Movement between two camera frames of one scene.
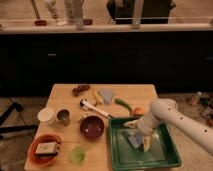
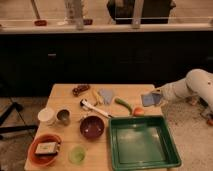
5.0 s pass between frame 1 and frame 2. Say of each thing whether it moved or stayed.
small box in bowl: stayed
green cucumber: stayed
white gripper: moved
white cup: stayed
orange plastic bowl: stayed
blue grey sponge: moved
